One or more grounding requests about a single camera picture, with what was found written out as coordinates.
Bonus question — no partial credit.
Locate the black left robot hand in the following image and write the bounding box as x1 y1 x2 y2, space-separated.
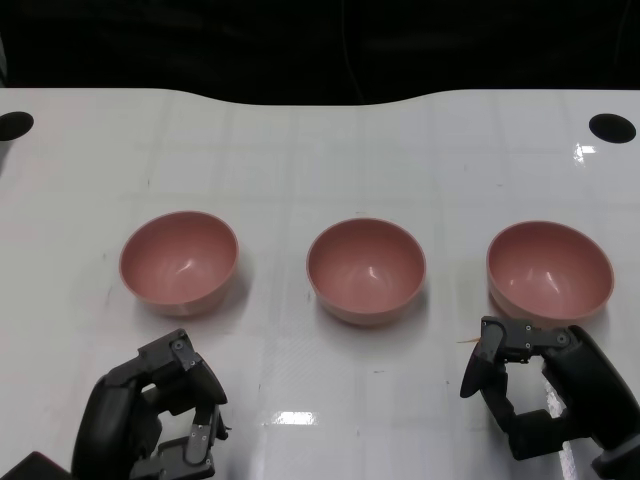
71 328 231 480

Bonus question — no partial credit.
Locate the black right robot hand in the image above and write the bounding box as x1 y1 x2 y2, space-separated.
459 316 640 461

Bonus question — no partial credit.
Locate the pink plastic bowl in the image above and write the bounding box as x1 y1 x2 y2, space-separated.
485 220 616 322
305 217 428 329
118 210 241 320

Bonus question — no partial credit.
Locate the black round table grommet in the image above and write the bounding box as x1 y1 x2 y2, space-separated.
588 113 638 145
0 111 35 141

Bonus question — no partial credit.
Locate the black backdrop cloth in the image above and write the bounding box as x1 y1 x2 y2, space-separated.
0 0 640 107

